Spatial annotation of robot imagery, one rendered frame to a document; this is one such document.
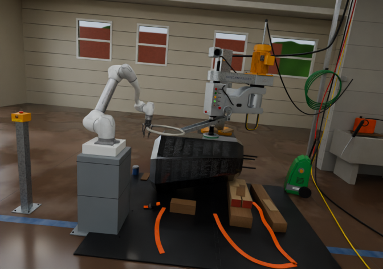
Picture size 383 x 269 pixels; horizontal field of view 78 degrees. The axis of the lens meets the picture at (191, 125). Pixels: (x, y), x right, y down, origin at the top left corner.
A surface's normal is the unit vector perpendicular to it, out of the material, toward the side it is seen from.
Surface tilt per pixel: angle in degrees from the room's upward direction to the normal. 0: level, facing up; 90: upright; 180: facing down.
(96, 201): 90
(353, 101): 90
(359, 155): 90
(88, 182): 90
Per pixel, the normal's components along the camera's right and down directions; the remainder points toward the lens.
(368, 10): -0.03, 0.20
